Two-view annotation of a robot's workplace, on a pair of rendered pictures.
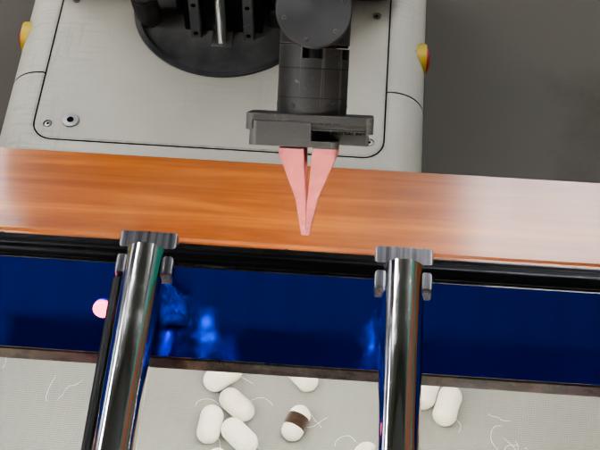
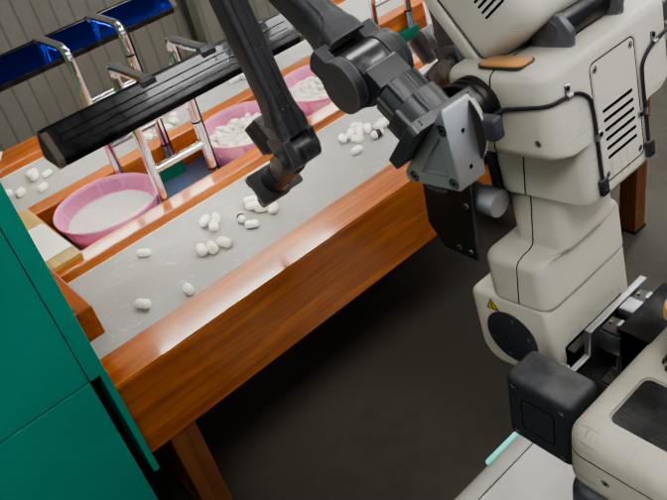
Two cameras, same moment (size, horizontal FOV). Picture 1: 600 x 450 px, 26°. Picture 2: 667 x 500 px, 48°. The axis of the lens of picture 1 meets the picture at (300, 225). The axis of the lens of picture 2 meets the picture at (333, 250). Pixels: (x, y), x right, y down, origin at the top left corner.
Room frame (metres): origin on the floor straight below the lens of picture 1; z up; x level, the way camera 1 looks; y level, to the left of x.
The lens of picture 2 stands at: (1.74, -0.73, 1.64)
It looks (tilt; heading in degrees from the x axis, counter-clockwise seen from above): 36 degrees down; 143
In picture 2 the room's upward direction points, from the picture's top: 15 degrees counter-clockwise
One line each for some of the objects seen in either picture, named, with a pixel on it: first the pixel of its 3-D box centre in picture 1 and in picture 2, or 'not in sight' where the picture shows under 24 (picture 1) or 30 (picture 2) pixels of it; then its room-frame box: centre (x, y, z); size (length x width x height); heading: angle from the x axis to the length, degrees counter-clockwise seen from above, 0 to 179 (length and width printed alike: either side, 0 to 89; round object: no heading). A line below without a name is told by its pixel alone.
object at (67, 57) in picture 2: not in sight; (110, 107); (-0.07, 0.05, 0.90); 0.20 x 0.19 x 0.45; 86
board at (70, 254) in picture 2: not in sight; (25, 246); (0.10, -0.36, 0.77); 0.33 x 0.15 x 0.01; 176
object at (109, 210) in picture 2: not in sight; (114, 220); (0.11, -0.14, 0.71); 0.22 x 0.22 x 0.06
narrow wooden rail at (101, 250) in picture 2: not in sight; (331, 128); (0.32, 0.45, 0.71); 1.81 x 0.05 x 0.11; 86
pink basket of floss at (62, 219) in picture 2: not in sight; (112, 216); (0.11, -0.14, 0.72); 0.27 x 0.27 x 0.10
